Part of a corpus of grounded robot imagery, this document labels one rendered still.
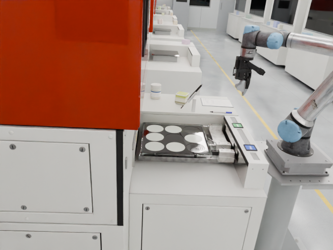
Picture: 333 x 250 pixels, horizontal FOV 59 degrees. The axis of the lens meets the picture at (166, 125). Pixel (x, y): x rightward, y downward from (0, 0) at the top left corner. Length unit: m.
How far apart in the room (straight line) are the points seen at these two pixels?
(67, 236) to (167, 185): 0.48
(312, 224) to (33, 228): 2.14
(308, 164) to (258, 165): 0.34
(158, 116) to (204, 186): 0.60
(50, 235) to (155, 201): 0.45
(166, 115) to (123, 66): 0.96
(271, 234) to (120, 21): 1.57
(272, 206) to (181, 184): 0.68
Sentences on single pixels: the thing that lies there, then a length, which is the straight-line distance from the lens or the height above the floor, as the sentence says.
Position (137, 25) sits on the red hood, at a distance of 0.87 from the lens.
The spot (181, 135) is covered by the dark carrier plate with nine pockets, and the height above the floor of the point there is 0.90.
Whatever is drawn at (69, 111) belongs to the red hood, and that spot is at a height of 1.28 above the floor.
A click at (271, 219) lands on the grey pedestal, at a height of 0.44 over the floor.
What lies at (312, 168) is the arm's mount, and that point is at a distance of 1.70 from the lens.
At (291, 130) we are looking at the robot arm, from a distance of 1.52.
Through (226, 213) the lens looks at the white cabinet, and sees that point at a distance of 1.46.
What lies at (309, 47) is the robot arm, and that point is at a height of 1.44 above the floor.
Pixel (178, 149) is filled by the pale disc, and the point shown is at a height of 0.90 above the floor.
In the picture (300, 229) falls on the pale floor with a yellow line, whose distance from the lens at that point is 2.67.
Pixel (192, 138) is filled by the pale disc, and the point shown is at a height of 0.90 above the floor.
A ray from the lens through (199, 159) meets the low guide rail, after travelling 1.58.
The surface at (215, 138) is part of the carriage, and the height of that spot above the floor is 0.88.
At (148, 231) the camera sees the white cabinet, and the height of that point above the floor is 0.60.
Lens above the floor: 1.65
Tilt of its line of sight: 25 degrees down
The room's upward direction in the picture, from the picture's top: 4 degrees clockwise
